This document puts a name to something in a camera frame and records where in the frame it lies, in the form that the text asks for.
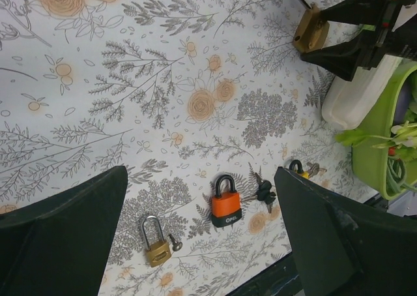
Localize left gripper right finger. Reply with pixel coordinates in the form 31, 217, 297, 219
274, 167, 416, 295

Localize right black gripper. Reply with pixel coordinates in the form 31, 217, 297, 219
300, 0, 416, 81

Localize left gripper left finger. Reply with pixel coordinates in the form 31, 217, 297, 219
1, 166, 128, 295

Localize large brass padlock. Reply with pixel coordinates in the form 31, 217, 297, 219
293, 0, 330, 53

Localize yellow padlock keys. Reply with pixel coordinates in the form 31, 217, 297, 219
307, 162, 327, 179

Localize yellow padlock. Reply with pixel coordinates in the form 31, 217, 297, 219
289, 159, 309, 179

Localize orange padlock keys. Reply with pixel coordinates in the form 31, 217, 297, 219
241, 173, 276, 214

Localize small brass padlock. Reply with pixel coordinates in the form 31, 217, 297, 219
140, 215, 171, 268

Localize small brass padlock key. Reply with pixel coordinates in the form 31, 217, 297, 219
168, 233, 183, 252

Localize orange padlock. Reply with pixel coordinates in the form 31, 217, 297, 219
211, 174, 242, 228

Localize green napa cabbage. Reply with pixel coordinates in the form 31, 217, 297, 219
321, 55, 403, 130

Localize purple eggplant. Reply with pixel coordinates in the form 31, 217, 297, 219
397, 78, 414, 114

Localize green vegetable tray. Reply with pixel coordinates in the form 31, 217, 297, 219
352, 62, 416, 200

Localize green long beans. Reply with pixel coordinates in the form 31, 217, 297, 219
386, 158, 416, 195

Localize red chili pepper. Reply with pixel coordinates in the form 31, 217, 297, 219
388, 147, 397, 156

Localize celery stalk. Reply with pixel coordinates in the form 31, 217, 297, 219
335, 121, 416, 162

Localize floral table mat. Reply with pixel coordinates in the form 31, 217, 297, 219
1, 0, 374, 295

